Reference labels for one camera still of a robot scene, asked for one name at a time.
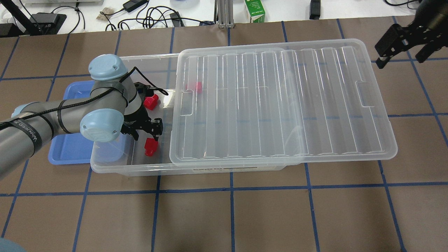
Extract clear plastic box lid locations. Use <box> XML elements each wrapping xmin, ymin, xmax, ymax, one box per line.
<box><xmin>169</xmin><ymin>39</ymin><xmax>398</xmax><ymax>168</ymax></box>

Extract red block under lid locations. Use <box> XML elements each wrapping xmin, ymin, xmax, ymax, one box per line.
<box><xmin>185</xmin><ymin>82</ymin><xmax>203</xmax><ymax>94</ymax></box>

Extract red block inside box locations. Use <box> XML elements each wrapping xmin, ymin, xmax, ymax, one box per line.
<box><xmin>143</xmin><ymin>93</ymin><xmax>159</xmax><ymax>111</ymax></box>

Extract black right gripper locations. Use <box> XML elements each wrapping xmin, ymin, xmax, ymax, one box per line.
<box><xmin>375</xmin><ymin>0</ymin><xmax>448</xmax><ymax>69</ymax></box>

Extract red block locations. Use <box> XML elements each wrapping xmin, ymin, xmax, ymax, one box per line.
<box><xmin>144</xmin><ymin>138</ymin><xmax>159</xmax><ymax>156</ymax></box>
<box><xmin>185</xmin><ymin>82</ymin><xmax>203</xmax><ymax>94</ymax></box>
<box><xmin>143</xmin><ymin>93</ymin><xmax>159</xmax><ymax>111</ymax></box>

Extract black power adapter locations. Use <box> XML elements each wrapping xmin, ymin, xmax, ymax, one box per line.
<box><xmin>122</xmin><ymin>0</ymin><xmax>149</xmax><ymax>13</ymax></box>

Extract blue plastic tray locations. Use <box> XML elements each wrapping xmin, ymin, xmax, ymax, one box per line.
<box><xmin>48</xmin><ymin>81</ymin><xmax>132</xmax><ymax>165</ymax></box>

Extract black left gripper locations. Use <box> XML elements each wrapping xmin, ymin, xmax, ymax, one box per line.
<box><xmin>121</xmin><ymin>82</ymin><xmax>163</xmax><ymax>141</ymax></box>

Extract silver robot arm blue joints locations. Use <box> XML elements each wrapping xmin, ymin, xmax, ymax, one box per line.
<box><xmin>0</xmin><ymin>54</ymin><xmax>141</xmax><ymax>178</ymax></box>

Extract aluminium frame post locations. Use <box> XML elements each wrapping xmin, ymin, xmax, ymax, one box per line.
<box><xmin>214</xmin><ymin>0</ymin><xmax>235</xmax><ymax>29</ymax></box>

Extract green white carton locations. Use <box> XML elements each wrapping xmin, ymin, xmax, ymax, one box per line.
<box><xmin>244</xmin><ymin>0</ymin><xmax>266</xmax><ymax>23</ymax></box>

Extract clear plastic storage box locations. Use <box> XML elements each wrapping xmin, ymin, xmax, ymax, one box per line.
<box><xmin>91</xmin><ymin>45</ymin><xmax>307</xmax><ymax>176</ymax></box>

